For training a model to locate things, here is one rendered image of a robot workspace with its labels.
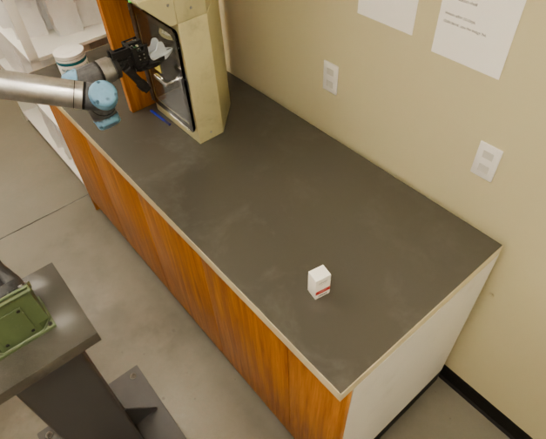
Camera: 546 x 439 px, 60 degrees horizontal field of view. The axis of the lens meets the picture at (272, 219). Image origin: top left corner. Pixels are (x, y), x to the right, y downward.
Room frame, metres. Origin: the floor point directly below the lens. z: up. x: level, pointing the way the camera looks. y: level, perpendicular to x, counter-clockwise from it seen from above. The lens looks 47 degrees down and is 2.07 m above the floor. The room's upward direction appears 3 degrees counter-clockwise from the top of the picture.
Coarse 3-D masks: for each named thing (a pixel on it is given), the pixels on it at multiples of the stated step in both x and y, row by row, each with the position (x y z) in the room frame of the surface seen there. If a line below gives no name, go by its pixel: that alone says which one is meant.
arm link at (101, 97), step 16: (0, 80) 1.10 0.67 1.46; (16, 80) 1.11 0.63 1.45; (32, 80) 1.12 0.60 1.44; (48, 80) 1.14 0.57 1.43; (64, 80) 1.15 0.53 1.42; (0, 96) 1.09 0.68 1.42; (16, 96) 1.09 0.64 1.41; (32, 96) 1.10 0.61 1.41; (48, 96) 1.11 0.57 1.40; (64, 96) 1.12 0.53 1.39; (80, 96) 1.13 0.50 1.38; (96, 96) 1.12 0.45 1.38; (112, 96) 1.13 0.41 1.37; (96, 112) 1.16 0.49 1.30
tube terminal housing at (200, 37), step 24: (192, 0) 1.51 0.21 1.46; (216, 0) 1.70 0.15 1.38; (192, 24) 1.50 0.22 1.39; (216, 24) 1.65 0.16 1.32; (192, 48) 1.49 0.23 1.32; (216, 48) 1.60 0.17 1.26; (192, 72) 1.48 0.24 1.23; (216, 72) 1.55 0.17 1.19; (192, 96) 1.47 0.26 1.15; (216, 96) 1.53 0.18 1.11; (216, 120) 1.52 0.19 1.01
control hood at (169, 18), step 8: (128, 0) 1.47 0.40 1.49; (136, 0) 1.41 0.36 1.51; (144, 0) 1.41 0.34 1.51; (152, 0) 1.42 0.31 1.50; (160, 0) 1.44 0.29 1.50; (168, 0) 1.45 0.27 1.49; (144, 8) 1.40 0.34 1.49; (152, 8) 1.42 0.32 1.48; (160, 8) 1.44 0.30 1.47; (168, 8) 1.45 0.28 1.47; (160, 16) 1.43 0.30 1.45; (168, 16) 1.45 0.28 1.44; (168, 24) 1.45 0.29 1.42
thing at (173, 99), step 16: (144, 16) 1.62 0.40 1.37; (144, 32) 1.65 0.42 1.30; (160, 32) 1.54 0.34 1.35; (176, 48) 1.47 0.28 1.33; (160, 64) 1.59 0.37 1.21; (176, 64) 1.49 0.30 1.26; (160, 96) 1.64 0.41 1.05; (176, 96) 1.53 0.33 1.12; (176, 112) 1.55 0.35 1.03; (192, 128) 1.46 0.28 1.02
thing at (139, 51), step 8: (128, 40) 1.44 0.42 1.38; (136, 40) 1.43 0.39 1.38; (120, 48) 1.39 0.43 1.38; (128, 48) 1.38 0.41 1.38; (136, 48) 1.38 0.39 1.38; (144, 48) 1.40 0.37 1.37; (112, 56) 1.35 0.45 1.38; (120, 56) 1.36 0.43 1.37; (128, 56) 1.38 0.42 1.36; (136, 56) 1.38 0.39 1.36; (144, 56) 1.40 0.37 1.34; (120, 64) 1.37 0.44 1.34; (128, 64) 1.38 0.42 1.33; (136, 64) 1.37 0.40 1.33; (144, 64) 1.39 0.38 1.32; (120, 72) 1.34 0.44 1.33
